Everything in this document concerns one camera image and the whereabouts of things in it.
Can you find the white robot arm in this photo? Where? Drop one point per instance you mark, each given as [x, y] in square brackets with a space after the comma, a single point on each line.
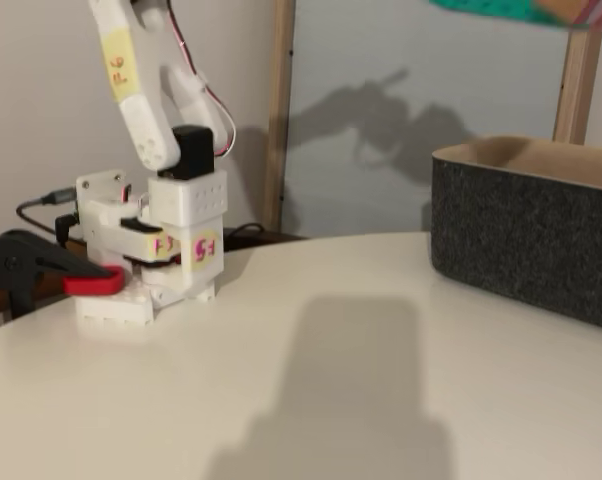
[136, 115]

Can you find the grey felt box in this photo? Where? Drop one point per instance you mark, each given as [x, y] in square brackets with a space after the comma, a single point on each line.
[521, 240]

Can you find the frosted pale panel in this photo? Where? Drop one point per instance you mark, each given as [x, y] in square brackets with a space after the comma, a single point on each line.
[406, 60]

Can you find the black red table clamp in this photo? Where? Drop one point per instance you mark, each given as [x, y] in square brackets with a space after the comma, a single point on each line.
[31, 255]

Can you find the light wooden frame post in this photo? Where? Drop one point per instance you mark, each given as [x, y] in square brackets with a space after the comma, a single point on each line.
[576, 85]
[278, 125]

